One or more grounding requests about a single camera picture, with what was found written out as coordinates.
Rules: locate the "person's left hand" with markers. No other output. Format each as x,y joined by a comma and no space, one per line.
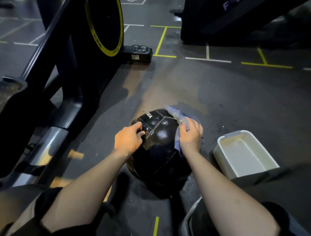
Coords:
126,142

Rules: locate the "person's right hand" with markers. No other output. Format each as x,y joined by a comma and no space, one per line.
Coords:
190,139

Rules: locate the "person's right fingers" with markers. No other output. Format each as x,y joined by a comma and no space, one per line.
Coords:
188,124

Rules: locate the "person's left fingers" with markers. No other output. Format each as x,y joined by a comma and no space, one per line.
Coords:
138,130

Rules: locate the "blue cleaning cloth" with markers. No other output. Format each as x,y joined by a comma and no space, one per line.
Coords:
177,116

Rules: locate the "black medicine ball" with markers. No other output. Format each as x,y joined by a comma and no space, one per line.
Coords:
159,150

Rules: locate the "person's right forearm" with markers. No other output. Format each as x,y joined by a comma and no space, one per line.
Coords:
226,194

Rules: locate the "person's left forearm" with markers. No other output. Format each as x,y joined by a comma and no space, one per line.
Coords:
85,189

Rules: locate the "white plastic basin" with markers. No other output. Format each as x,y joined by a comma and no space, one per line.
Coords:
244,155

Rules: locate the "black eyeglasses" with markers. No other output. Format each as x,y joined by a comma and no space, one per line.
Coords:
140,48

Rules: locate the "black exercise bike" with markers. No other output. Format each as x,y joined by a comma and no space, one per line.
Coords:
60,80

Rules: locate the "black gym machine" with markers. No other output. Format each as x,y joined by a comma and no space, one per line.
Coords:
233,21

